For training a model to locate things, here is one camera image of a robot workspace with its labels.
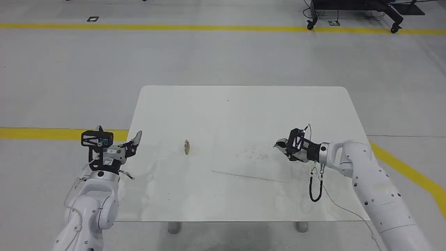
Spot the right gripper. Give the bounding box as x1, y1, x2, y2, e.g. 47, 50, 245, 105
273, 138, 330, 165

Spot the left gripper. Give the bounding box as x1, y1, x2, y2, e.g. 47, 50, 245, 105
89, 130, 143, 182

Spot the black wheeled cart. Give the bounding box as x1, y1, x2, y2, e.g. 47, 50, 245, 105
302, 0, 405, 34

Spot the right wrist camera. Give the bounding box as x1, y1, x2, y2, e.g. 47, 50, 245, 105
286, 123, 312, 158

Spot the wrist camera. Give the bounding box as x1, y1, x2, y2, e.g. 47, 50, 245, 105
80, 125, 115, 172
286, 123, 312, 158

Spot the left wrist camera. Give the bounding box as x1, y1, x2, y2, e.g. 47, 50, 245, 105
80, 125, 115, 172

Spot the black cable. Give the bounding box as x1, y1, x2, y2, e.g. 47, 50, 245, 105
309, 164, 325, 203

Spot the thin white cable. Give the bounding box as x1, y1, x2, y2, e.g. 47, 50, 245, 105
321, 183, 384, 251
63, 171, 92, 250

